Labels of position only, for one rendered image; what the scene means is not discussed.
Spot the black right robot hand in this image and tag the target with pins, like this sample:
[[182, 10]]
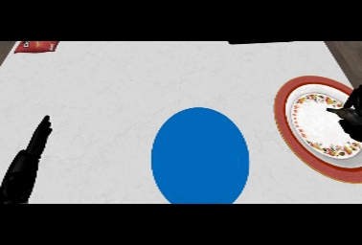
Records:
[[355, 122]]

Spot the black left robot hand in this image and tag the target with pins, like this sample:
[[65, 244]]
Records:
[[21, 169]]

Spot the blue plate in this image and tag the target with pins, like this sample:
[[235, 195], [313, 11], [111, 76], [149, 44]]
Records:
[[200, 156]]

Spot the red snack packet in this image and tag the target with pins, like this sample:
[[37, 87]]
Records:
[[37, 46]]

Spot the red rimmed floral plate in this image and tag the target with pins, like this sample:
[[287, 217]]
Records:
[[315, 127]]

